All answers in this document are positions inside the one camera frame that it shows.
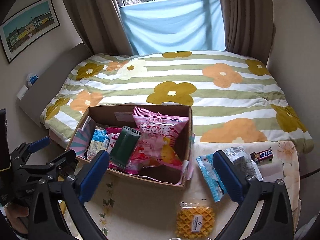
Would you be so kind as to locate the light blue cloth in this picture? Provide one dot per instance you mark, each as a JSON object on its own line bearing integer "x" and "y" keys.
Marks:
{"x": 172, "y": 27}

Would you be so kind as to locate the white tissue roll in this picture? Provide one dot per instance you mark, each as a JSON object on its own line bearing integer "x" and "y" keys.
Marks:
{"x": 22, "y": 92}

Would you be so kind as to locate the dark green snack packet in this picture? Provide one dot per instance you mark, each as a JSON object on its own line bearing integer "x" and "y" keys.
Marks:
{"x": 123, "y": 147}

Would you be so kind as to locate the light blue snack packet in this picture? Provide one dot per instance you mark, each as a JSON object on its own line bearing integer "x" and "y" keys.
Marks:
{"x": 208, "y": 175}

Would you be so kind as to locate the blue and white pack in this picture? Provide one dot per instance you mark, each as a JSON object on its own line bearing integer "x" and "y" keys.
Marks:
{"x": 32, "y": 80}

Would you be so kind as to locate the brown curtain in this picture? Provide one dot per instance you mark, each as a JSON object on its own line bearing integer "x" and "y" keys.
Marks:
{"x": 242, "y": 17}
{"x": 100, "y": 17}

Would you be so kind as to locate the dark chocolate bar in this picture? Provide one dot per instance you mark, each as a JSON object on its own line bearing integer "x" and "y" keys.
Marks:
{"x": 263, "y": 155}

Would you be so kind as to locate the yellow waffle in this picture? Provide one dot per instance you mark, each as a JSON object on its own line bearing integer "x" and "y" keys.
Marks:
{"x": 195, "y": 217}

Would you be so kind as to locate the clear dark snack packet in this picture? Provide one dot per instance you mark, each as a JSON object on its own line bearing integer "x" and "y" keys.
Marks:
{"x": 243, "y": 163}

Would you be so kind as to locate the framed picture of houses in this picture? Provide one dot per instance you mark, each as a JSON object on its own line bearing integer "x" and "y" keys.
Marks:
{"x": 27, "y": 27}

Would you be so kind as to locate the cardboard box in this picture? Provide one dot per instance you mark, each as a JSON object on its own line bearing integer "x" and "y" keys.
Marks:
{"x": 155, "y": 180}

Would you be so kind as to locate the grey bed headboard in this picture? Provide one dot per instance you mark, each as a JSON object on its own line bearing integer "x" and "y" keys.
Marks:
{"x": 50, "y": 80}

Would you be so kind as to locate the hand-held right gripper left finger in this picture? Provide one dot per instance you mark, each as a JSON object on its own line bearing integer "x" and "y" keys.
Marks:
{"x": 95, "y": 176}

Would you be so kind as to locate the pink marshmallow bag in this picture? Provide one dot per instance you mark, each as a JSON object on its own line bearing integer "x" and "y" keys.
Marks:
{"x": 157, "y": 140}

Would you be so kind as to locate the blue and white snack bag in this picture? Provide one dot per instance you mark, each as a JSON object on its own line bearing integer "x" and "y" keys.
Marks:
{"x": 97, "y": 140}

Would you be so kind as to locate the floral tablecloth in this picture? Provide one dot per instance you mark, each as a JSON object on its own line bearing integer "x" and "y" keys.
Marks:
{"x": 150, "y": 205}

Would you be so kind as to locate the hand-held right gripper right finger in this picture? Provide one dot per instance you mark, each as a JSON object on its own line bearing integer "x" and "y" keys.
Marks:
{"x": 227, "y": 177}

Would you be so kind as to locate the person's left hand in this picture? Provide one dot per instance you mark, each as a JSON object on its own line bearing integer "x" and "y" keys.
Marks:
{"x": 16, "y": 211}

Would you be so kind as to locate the striped floral blanket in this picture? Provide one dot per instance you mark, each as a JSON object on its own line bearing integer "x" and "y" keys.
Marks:
{"x": 200, "y": 97}

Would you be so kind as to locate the red and pink snack bag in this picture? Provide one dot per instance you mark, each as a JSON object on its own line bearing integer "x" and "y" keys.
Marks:
{"x": 112, "y": 136}

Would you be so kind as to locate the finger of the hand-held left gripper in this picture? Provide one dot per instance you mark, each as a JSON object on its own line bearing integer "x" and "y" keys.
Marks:
{"x": 37, "y": 143}
{"x": 57, "y": 163}

